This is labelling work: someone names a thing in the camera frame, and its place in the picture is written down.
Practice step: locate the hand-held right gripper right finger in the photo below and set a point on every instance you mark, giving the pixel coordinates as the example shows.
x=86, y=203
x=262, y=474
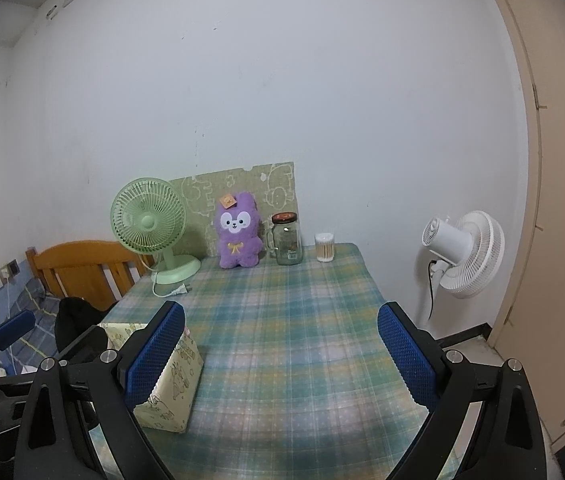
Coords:
x=407, y=355

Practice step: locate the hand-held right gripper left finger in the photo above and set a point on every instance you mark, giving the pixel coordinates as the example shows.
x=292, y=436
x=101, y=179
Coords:
x=155, y=355

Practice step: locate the pale yellow patterned gift bag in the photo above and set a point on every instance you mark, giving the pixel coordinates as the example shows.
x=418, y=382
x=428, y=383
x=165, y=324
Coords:
x=182, y=375

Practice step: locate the blue plaid bedding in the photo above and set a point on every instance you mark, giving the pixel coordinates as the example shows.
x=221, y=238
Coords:
x=37, y=320

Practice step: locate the white cloth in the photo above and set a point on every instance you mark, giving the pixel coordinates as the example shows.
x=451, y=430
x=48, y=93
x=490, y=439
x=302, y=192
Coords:
x=10, y=370

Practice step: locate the black cloth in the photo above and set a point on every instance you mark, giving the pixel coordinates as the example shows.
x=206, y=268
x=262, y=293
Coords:
x=75, y=320

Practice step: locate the wooden chair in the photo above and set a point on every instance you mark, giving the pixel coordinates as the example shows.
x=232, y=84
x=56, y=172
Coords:
x=77, y=265

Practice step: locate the white standing fan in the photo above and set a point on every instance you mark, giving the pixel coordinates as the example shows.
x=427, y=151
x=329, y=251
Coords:
x=455, y=245

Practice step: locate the plaid tablecloth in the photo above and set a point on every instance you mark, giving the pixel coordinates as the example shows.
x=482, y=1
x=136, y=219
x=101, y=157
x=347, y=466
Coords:
x=287, y=320

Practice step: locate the cotton swab container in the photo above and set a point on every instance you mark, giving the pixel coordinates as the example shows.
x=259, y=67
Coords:
x=324, y=249

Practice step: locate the green desk fan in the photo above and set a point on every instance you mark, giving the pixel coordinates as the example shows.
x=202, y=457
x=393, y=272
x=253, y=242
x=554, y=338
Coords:
x=147, y=220

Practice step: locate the purple plush toy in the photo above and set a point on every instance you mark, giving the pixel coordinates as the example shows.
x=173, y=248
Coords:
x=237, y=235

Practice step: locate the glass jar mug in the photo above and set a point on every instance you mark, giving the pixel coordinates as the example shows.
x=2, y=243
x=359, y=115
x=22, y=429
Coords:
x=286, y=242

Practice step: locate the green patterned board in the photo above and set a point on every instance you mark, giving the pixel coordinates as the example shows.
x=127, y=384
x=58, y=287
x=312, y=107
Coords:
x=197, y=190

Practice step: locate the beige door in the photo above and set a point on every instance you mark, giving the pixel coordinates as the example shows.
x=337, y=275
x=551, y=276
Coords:
x=562, y=210

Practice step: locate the wall socket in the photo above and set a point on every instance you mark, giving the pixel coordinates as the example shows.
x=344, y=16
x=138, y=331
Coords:
x=8, y=270

